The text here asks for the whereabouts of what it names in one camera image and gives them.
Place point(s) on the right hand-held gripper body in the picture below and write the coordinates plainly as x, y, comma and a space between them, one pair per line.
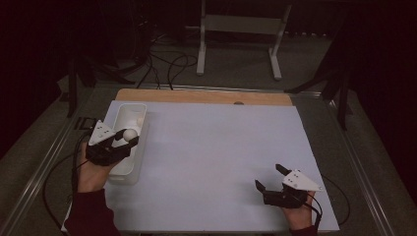
300, 181

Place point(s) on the person's right hand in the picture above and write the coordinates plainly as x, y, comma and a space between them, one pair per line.
301, 218

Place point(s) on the aluminium floor rail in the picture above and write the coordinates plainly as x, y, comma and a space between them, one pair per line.
36, 177
367, 183

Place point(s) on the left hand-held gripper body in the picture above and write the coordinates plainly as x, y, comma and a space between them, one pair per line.
105, 154

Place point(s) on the white metal stand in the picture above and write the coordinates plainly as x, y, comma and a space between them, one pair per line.
242, 24

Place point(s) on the black tripod stand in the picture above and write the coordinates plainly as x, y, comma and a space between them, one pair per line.
343, 105
72, 91

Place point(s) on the white plastic bin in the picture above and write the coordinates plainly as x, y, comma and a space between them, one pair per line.
126, 171

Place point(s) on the white table mat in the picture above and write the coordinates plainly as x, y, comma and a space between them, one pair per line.
229, 164

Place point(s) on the person's left hand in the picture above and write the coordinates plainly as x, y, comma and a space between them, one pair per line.
91, 178

